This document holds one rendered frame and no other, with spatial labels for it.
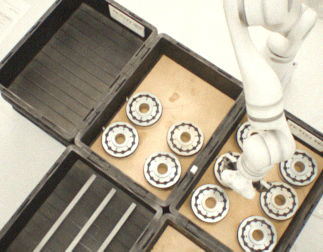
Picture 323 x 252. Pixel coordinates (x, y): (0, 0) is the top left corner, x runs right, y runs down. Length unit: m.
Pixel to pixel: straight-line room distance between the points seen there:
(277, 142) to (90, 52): 0.69
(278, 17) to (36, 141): 0.92
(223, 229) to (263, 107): 0.48
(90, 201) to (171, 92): 0.38
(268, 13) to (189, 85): 0.61
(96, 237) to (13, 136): 0.45
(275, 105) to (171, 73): 0.55
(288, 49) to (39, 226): 0.80
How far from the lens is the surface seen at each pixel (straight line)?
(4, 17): 1.67
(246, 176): 1.09
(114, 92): 1.23
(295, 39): 1.20
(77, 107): 1.34
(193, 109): 1.32
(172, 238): 1.24
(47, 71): 1.40
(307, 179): 1.30
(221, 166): 1.25
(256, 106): 0.87
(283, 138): 0.93
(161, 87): 1.34
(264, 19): 0.79
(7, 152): 1.49
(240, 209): 1.27
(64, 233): 1.27
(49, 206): 1.28
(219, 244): 1.15
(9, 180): 1.46
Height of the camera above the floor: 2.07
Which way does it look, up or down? 72 degrees down
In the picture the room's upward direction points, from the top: 2 degrees clockwise
